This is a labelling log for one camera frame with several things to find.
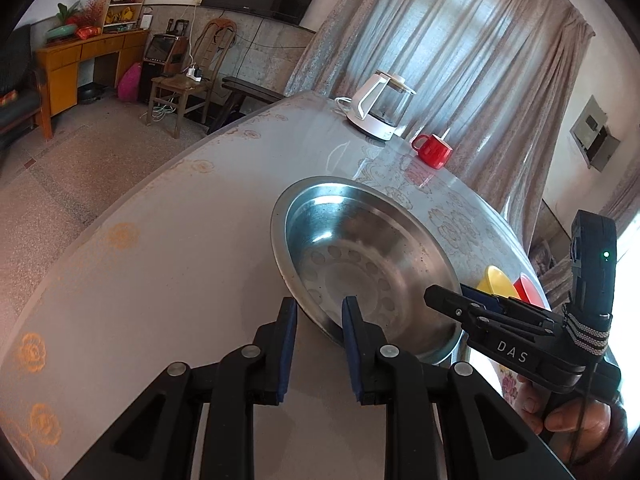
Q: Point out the small wooden shelf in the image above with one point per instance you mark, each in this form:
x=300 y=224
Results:
x=125 y=7

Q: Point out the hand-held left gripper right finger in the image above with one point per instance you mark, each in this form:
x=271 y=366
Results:
x=352 y=350

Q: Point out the grey electrical panel box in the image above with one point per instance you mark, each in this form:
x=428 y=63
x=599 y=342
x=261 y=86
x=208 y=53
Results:
x=597 y=135

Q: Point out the red mug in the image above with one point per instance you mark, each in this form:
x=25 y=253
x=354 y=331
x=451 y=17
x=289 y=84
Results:
x=435 y=152

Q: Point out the white glass electric kettle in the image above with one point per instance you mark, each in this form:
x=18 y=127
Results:
x=380 y=110

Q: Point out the black speaker box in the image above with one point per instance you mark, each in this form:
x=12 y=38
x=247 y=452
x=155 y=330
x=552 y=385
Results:
x=160 y=60

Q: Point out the dark wooden bench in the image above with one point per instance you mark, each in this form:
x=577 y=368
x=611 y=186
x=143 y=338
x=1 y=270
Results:
x=250 y=91

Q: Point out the wide grey window curtain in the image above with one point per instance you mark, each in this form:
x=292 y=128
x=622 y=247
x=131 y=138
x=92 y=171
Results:
x=450 y=35

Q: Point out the wooden chair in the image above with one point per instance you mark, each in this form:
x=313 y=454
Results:
x=180 y=90

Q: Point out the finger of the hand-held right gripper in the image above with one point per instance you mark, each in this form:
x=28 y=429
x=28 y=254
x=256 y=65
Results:
x=460 y=305
x=487 y=301

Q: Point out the narrow grey curtain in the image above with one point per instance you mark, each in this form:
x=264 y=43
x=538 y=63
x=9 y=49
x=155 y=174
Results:
x=622 y=210

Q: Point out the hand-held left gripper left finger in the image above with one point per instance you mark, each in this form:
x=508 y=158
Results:
x=286 y=350

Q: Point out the yellow plastic bowl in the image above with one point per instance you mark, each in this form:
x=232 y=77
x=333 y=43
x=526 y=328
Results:
x=495 y=280

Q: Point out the red plastic bowl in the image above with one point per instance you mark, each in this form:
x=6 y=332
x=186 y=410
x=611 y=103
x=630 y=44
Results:
x=527 y=287

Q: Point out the pink bag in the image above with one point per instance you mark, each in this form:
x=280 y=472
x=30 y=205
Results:
x=130 y=82

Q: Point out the green potted plant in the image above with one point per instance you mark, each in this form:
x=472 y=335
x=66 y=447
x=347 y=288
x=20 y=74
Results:
x=62 y=22

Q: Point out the person's right hand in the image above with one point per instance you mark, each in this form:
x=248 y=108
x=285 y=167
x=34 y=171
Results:
x=565 y=420

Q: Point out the black sofa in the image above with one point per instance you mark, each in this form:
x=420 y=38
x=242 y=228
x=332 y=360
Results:
x=17 y=95

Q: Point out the stainless steel bowl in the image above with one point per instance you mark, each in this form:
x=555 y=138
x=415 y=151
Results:
x=350 y=240

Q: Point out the orange wooden desk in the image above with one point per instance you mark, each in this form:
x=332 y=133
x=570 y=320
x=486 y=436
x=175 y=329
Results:
x=65 y=65

